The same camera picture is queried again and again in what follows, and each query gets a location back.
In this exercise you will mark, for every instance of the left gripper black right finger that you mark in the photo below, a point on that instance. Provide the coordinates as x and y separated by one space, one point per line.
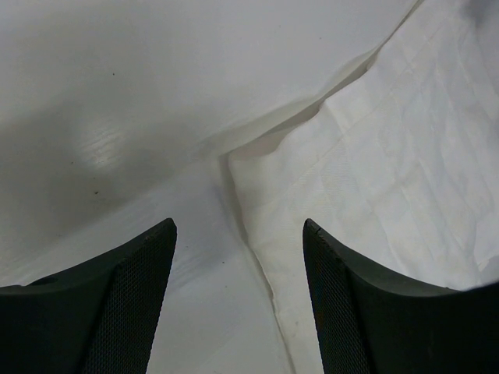
370 319

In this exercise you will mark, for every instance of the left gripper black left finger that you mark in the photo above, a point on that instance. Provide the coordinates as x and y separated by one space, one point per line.
96 317

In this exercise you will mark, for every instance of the white pleated skirt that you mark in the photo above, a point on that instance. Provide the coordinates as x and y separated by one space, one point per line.
400 165

